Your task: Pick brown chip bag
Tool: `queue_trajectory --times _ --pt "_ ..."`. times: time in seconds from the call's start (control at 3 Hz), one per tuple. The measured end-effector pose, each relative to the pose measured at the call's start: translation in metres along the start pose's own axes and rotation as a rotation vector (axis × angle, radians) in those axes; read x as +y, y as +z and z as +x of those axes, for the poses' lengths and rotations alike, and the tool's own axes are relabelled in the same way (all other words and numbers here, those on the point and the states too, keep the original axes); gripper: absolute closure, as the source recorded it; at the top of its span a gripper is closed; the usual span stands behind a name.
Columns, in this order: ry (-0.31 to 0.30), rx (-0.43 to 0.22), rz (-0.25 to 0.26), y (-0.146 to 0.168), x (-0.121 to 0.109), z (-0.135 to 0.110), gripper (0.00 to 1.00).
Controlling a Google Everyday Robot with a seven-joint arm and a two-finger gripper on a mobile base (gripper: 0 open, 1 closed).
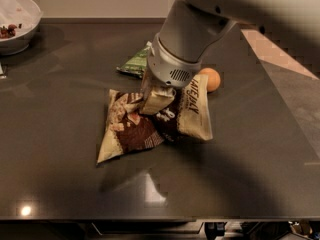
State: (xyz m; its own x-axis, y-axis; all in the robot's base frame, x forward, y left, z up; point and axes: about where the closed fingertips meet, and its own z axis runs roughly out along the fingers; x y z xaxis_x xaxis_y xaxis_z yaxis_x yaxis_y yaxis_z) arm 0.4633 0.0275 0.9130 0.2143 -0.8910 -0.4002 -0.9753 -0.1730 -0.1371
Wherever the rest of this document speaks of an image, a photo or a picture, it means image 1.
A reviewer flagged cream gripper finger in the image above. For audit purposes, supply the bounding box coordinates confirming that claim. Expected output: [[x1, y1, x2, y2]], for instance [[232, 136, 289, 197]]
[[140, 86, 176, 115], [141, 68, 153, 99]]

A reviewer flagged green chip bag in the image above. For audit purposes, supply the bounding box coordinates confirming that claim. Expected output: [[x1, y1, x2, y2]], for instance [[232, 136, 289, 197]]
[[116, 41, 151, 79]]

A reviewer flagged orange ball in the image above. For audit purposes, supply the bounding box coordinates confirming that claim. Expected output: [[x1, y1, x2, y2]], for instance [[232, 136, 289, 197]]
[[199, 68, 221, 92]]

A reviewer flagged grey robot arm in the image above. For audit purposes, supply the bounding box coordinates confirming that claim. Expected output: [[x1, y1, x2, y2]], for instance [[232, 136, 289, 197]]
[[140, 0, 320, 115]]

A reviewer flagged white bowl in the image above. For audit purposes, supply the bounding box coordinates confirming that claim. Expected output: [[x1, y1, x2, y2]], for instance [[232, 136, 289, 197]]
[[0, 0, 42, 56]]

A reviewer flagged brown chip bag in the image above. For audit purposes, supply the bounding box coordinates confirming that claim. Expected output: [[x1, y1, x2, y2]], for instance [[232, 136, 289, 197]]
[[97, 75, 213, 163]]

